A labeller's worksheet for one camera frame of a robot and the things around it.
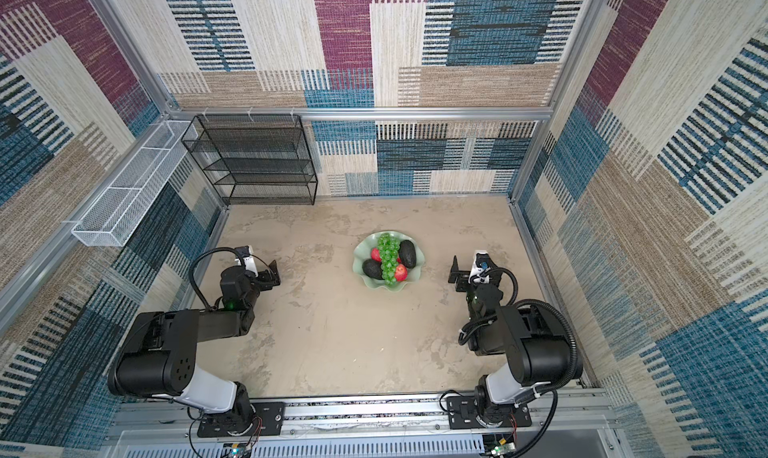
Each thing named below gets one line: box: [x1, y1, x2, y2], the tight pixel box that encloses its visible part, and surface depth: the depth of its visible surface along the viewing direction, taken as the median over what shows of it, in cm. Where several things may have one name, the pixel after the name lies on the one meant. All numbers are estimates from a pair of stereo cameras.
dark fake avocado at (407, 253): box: [399, 240, 417, 269], surface depth 97 cm
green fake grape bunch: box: [378, 233, 401, 285], surface depth 96 cm
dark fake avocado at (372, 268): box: [362, 258, 384, 280], surface depth 96 cm
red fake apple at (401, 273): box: [396, 264, 408, 282], surface depth 96 cm
